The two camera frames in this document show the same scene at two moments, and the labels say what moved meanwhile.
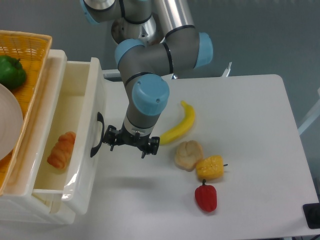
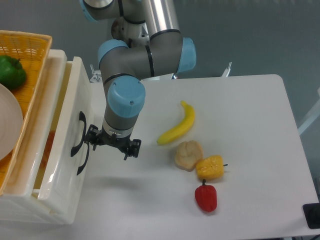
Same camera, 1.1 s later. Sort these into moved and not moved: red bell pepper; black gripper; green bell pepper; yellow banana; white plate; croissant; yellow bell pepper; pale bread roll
Moved: black gripper; croissant
Not moved: pale bread roll; yellow bell pepper; white plate; yellow banana; green bell pepper; red bell pepper
